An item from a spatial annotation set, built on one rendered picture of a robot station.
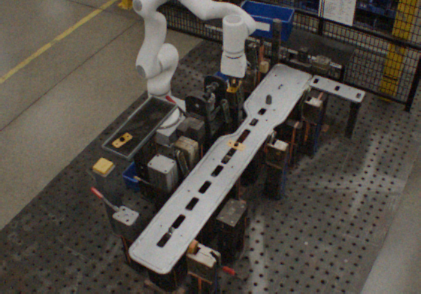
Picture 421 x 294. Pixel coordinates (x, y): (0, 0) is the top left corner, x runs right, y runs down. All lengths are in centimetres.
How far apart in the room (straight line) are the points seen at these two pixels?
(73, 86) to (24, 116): 53
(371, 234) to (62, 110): 272
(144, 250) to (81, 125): 218
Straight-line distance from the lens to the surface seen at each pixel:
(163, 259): 185
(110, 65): 450
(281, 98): 245
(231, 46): 194
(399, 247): 323
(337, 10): 280
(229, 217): 191
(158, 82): 248
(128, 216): 190
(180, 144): 210
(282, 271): 216
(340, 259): 224
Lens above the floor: 257
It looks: 44 degrees down
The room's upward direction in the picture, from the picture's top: 2 degrees counter-clockwise
